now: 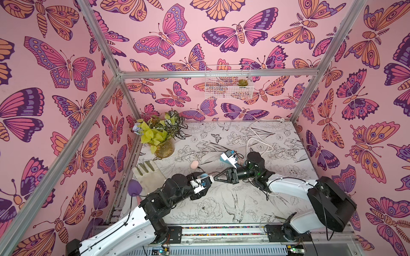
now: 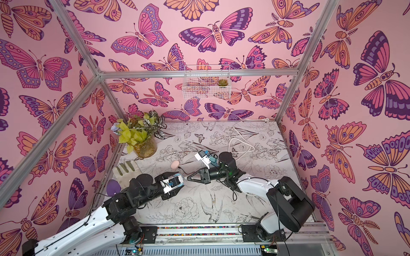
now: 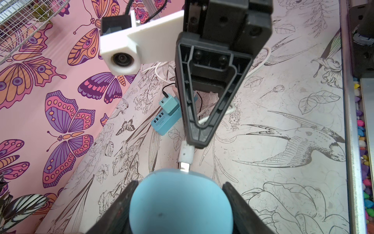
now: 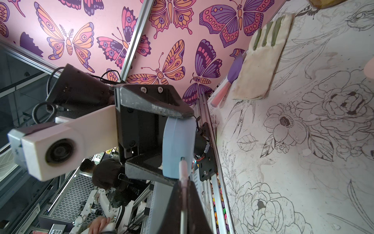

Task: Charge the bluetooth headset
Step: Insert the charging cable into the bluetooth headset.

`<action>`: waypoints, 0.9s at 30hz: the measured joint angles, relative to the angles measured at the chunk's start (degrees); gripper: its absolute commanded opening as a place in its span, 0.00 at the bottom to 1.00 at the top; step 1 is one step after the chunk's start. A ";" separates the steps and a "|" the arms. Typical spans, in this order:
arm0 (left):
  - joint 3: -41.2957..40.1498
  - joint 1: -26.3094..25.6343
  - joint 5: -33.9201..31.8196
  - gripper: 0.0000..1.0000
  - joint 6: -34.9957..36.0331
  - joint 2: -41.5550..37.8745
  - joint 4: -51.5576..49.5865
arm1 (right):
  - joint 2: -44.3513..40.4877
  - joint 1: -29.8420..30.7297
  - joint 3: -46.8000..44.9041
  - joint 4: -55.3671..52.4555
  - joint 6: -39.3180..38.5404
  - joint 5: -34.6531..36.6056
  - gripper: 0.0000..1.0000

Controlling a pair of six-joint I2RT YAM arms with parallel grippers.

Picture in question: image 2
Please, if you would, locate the pink earbud case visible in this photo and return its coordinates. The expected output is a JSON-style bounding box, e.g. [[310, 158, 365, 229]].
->
[[171, 161, 180, 170]]

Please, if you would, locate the teal power strip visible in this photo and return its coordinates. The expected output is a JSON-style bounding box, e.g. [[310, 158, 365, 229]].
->
[[208, 153, 218, 165]]

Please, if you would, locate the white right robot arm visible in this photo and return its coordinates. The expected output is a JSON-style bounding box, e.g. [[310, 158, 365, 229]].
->
[[187, 150, 315, 242]]

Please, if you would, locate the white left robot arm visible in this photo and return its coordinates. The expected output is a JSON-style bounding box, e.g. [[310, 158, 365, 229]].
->
[[22, 172, 184, 256]]

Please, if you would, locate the beige cloth with green stripes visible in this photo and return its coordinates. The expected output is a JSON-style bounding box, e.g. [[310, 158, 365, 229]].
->
[[112, 161, 142, 188]]

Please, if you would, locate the pink purple brush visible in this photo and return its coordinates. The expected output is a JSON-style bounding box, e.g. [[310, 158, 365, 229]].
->
[[106, 179, 122, 197]]

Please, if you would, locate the potted plant in amber vase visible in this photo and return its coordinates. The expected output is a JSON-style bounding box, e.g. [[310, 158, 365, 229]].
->
[[111, 111, 167, 159]]

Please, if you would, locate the small succulent in basket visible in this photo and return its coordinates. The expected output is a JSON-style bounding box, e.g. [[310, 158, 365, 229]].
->
[[217, 79, 229, 87]]

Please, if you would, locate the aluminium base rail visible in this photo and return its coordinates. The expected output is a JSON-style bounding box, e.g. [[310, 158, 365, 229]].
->
[[63, 222, 331, 256]]

